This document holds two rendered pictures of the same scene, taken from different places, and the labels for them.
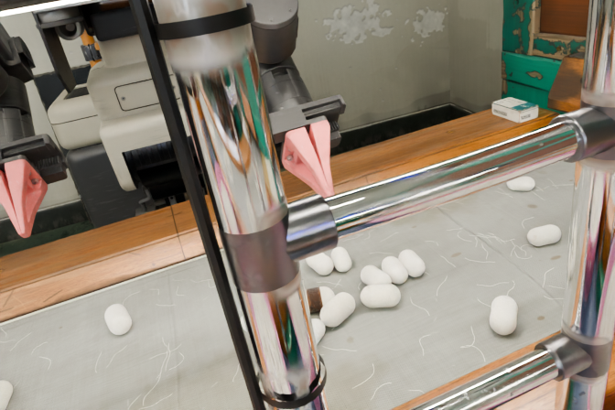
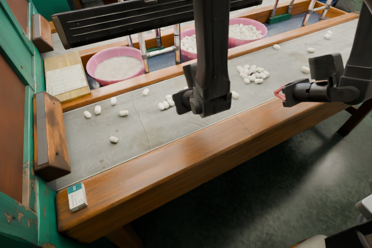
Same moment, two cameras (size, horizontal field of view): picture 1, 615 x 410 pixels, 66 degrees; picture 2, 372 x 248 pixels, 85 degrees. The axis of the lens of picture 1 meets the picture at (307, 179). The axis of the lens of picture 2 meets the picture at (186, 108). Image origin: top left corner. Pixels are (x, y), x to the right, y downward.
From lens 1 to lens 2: 96 cm
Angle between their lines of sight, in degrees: 107
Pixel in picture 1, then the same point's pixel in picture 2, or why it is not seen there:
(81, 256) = (264, 110)
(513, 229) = (128, 120)
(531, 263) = (131, 108)
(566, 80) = (59, 161)
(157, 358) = not seen: hidden behind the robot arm
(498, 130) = (98, 178)
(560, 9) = (11, 186)
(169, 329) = not seen: hidden behind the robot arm
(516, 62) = (42, 228)
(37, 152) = (289, 92)
